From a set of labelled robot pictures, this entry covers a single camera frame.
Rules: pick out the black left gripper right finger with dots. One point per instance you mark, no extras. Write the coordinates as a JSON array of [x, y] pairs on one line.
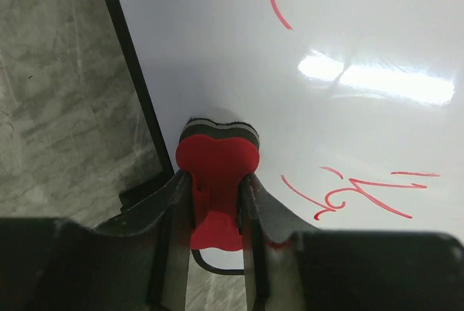
[[270, 232]]

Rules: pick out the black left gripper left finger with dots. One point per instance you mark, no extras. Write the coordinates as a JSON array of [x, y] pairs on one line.
[[157, 232]]

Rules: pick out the small black-framed whiteboard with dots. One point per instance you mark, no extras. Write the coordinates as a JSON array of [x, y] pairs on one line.
[[358, 103]]

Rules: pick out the red and black whiteboard eraser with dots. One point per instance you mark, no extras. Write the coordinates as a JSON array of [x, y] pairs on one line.
[[217, 156]]

